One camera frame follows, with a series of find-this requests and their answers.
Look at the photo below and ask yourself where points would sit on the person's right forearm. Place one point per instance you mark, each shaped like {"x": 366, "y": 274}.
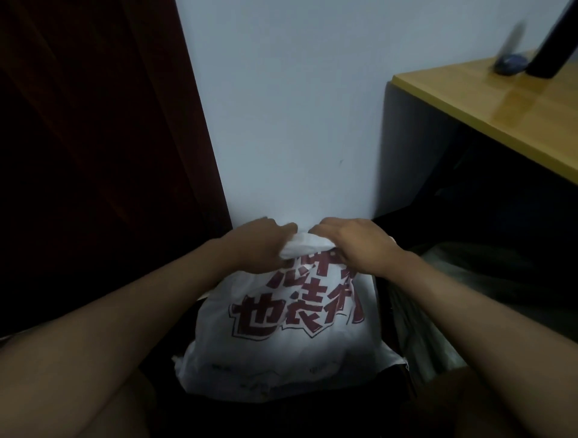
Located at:
{"x": 492, "y": 343}

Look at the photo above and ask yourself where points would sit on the person's right hand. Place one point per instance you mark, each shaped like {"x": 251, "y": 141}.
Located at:
{"x": 361, "y": 248}

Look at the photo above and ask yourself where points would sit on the person's leg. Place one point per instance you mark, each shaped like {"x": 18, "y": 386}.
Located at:
{"x": 465, "y": 401}
{"x": 122, "y": 406}

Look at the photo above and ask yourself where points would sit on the small dark round case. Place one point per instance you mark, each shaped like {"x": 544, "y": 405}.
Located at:
{"x": 510, "y": 64}

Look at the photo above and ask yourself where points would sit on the person's left hand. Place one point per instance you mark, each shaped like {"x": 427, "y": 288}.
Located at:
{"x": 259, "y": 248}

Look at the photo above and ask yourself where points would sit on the person's right leg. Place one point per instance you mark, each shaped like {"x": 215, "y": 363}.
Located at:
{"x": 465, "y": 401}

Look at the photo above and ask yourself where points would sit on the dark brown wooden door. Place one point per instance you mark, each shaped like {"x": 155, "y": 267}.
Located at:
{"x": 185, "y": 126}

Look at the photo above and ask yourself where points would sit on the grey woven sack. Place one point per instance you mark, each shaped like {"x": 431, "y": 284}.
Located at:
{"x": 478, "y": 280}

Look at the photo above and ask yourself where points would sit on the person's left leg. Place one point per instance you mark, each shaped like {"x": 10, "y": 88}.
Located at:
{"x": 122, "y": 406}

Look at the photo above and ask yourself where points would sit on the black cylindrical bottle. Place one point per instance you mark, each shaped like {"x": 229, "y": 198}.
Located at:
{"x": 551, "y": 49}

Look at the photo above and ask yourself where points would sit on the person's left forearm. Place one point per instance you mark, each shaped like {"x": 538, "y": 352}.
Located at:
{"x": 99, "y": 347}

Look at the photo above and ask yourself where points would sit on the white bag with red print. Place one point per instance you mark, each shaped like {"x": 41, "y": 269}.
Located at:
{"x": 293, "y": 352}

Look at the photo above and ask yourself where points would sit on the yellow wooden desk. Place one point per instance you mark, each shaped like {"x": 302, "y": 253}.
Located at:
{"x": 510, "y": 108}

